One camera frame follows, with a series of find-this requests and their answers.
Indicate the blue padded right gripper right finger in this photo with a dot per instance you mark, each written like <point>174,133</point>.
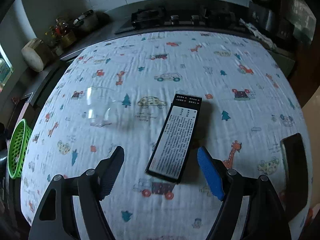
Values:
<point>210,172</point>

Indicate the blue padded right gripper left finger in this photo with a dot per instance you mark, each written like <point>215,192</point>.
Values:
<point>108,171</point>

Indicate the black white label box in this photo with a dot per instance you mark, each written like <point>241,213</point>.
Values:
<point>169,158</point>

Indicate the clear plastic cup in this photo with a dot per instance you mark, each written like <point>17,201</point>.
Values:
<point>100,105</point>

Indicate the black smartphone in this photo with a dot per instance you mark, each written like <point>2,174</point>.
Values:
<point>296,173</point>

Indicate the white cartoon print tablecloth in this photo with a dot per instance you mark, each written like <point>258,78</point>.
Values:
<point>248,107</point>

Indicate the green plastic mesh basket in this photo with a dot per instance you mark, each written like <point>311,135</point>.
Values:
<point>18,148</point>

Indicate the round wooden chopping block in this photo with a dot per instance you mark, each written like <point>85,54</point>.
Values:
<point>36,54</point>

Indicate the yellow label oil bottle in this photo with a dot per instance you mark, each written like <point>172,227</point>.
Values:
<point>67,35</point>

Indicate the metal cooking pot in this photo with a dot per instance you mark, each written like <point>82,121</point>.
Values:
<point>91,20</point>

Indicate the black gas stove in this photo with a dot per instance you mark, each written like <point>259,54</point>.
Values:
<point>160,17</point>

